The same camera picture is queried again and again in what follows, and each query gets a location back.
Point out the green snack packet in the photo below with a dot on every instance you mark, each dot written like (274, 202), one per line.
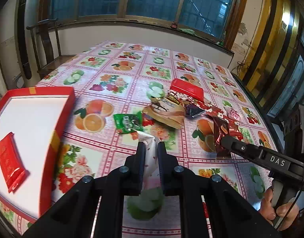
(127, 122)

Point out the green cloth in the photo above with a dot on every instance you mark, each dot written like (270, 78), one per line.
(186, 31)

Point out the dark wooden glass cabinet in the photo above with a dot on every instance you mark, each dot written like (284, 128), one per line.
(298, 79)

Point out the person's right hand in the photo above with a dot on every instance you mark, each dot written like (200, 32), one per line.
(283, 215)

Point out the pink bear snack packet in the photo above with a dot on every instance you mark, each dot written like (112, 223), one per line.
(232, 115)

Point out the dark red cookie packet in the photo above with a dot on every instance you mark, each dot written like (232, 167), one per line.
(222, 131)

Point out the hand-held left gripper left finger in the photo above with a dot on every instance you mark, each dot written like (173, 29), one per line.
(142, 151)

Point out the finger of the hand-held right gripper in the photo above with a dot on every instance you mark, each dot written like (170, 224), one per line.
(241, 148)

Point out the red cardboard box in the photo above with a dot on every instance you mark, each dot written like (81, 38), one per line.
(30, 119)

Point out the dark wooden chair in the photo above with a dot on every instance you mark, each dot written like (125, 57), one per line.
(46, 37)

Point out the dark purple snack packet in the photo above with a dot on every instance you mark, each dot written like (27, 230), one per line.
(193, 110)

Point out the red foil snack packet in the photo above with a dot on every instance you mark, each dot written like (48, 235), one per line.
(9, 158)

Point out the chocolate drizzle cake packet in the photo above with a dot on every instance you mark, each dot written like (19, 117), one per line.
(170, 104)

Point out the fruit and flower print tablecloth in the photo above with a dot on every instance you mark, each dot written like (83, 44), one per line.
(132, 62)

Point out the red floral snack packet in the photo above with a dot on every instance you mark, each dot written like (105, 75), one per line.
(214, 111)

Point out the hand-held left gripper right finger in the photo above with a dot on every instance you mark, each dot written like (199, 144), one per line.
(161, 153)

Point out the small red windowsill item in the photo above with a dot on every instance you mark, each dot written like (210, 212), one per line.
(173, 25)

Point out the yellow door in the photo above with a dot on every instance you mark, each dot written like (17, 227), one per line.
(263, 29)

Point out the beige bread packet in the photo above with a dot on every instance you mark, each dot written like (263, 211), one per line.
(167, 120)

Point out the glossy red flat packet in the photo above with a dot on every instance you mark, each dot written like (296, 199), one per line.
(188, 88)

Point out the white pink snack packet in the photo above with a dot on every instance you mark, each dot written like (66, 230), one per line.
(151, 153)

